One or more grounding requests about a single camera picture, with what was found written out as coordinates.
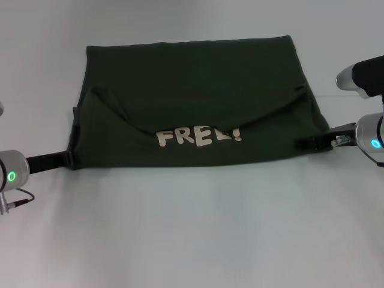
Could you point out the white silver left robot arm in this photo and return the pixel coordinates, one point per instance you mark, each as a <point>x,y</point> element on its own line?
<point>12,174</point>

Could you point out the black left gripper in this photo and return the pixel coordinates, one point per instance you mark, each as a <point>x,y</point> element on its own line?
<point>45,163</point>

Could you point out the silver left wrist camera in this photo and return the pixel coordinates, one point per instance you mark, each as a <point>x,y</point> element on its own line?
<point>1,108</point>

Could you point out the dark green shirt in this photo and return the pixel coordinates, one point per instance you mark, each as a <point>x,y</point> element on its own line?
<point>195,96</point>

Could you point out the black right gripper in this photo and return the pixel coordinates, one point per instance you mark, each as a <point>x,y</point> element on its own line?
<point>342,135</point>

